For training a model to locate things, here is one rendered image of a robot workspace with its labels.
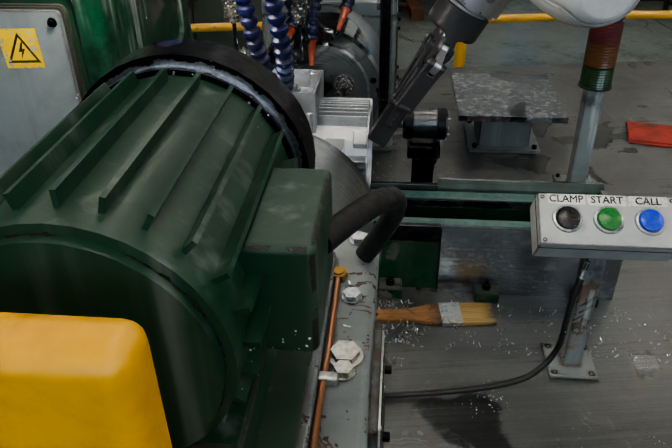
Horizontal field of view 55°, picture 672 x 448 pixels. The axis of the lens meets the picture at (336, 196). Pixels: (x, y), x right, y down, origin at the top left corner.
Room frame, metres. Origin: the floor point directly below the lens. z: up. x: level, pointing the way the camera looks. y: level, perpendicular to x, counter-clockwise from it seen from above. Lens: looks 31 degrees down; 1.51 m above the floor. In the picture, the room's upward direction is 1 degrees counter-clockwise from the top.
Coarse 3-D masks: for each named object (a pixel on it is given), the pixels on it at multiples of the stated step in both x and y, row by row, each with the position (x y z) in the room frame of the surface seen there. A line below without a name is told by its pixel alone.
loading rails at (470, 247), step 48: (432, 192) 0.99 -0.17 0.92; (480, 192) 0.99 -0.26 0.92; (528, 192) 0.98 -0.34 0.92; (576, 192) 0.97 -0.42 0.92; (432, 240) 0.87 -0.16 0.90; (480, 240) 0.85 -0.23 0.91; (528, 240) 0.84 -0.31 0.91; (384, 288) 0.84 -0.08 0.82; (480, 288) 0.84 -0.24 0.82; (528, 288) 0.84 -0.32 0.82
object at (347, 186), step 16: (320, 144) 0.72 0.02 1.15; (320, 160) 0.68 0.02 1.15; (336, 160) 0.70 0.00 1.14; (336, 176) 0.67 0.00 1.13; (352, 176) 0.70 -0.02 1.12; (336, 192) 0.64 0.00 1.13; (352, 192) 0.67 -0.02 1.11; (368, 192) 0.72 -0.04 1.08; (336, 208) 0.61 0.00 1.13; (368, 224) 0.66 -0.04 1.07
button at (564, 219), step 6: (558, 210) 0.68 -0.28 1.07; (564, 210) 0.68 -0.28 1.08; (570, 210) 0.68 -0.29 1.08; (576, 210) 0.68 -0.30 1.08; (558, 216) 0.67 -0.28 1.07; (564, 216) 0.67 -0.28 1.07; (570, 216) 0.67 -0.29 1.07; (576, 216) 0.67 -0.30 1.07; (558, 222) 0.67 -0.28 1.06; (564, 222) 0.66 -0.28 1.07; (570, 222) 0.66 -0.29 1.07; (576, 222) 0.66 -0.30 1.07; (570, 228) 0.66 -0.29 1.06
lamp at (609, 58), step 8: (592, 48) 1.19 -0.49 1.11; (600, 48) 1.18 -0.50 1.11; (608, 48) 1.17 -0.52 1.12; (616, 48) 1.18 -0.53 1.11; (584, 56) 1.21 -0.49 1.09; (592, 56) 1.18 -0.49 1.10; (600, 56) 1.18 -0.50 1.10; (608, 56) 1.17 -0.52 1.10; (616, 56) 1.18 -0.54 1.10; (592, 64) 1.18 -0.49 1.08; (600, 64) 1.17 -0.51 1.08; (608, 64) 1.17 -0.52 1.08
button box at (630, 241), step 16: (544, 208) 0.69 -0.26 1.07; (576, 208) 0.68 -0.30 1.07; (592, 208) 0.68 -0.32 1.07; (624, 208) 0.68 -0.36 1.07; (640, 208) 0.68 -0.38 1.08; (656, 208) 0.68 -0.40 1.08; (544, 224) 0.67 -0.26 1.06; (592, 224) 0.67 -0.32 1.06; (624, 224) 0.66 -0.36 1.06; (544, 240) 0.65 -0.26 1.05; (560, 240) 0.65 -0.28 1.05; (576, 240) 0.65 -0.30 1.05; (592, 240) 0.65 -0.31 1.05; (608, 240) 0.65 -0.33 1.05; (624, 240) 0.65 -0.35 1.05; (640, 240) 0.64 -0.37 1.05; (656, 240) 0.64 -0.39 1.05; (544, 256) 0.68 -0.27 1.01; (560, 256) 0.67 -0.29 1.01; (576, 256) 0.67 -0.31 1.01; (592, 256) 0.66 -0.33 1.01; (608, 256) 0.66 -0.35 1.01; (624, 256) 0.66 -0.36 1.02; (640, 256) 0.65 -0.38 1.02; (656, 256) 0.65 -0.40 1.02
